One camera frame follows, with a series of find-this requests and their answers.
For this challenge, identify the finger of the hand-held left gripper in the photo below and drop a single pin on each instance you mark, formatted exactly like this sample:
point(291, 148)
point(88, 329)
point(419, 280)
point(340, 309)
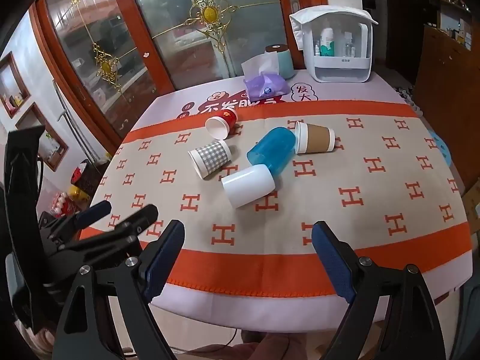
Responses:
point(94, 210)
point(139, 218)

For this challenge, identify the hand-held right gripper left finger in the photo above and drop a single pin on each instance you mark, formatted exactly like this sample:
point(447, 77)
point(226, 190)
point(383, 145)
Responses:
point(160, 260)

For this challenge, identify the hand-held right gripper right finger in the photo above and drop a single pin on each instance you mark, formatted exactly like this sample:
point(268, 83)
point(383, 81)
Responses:
point(333, 260)

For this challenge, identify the grey checked paper cup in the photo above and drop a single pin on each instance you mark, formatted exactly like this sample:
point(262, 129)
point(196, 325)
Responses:
point(214, 155)

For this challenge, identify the white plastic cup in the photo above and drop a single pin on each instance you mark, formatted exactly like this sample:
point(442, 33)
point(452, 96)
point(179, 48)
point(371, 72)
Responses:
point(245, 185)

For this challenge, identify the brown sleeved paper cup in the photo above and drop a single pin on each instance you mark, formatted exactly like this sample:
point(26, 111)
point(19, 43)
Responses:
point(318, 138)

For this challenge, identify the blue plastic cup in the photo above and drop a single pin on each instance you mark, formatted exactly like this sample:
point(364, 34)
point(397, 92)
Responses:
point(270, 146)

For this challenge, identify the red paper cup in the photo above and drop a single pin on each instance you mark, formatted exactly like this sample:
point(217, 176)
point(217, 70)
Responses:
point(228, 117)

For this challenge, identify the dark tissue box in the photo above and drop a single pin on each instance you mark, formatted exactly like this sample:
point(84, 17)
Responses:
point(92, 178)

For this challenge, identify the pink printed table cover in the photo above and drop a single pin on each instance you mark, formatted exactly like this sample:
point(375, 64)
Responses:
point(232, 307)

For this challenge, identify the grey radiator pipes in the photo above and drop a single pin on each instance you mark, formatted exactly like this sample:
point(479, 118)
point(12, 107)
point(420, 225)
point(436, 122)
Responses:
point(77, 123)

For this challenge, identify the orange beige patterned blanket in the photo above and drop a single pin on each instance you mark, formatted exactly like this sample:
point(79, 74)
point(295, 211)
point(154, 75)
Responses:
point(356, 165)

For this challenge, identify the blue round mat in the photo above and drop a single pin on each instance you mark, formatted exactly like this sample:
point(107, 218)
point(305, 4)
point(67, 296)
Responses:
point(442, 146)

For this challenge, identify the orange framed glass door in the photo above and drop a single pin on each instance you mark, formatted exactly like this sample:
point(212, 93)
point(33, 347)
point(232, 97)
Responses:
point(86, 37)
point(240, 30)

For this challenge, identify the purple tissue pack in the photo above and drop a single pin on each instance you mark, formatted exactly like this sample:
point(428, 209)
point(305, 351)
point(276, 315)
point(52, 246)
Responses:
point(264, 84)

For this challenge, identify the white cosmetics organiser box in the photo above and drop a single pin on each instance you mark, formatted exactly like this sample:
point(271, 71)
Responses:
point(337, 71)

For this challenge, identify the dark wooden cabinet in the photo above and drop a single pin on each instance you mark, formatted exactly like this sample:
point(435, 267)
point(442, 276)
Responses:
point(450, 101)

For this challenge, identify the teal canister with brown lid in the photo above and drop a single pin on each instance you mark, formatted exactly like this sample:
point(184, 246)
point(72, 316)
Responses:
point(285, 63)

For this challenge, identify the white green bottle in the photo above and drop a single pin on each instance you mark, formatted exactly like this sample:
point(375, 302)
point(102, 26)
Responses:
point(327, 43)

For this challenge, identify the shelf of small bottles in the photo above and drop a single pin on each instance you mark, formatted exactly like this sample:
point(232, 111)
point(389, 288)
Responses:
point(455, 7)

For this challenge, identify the wooden framed wall niche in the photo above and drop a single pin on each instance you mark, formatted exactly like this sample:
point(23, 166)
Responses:
point(13, 86)
point(45, 138)

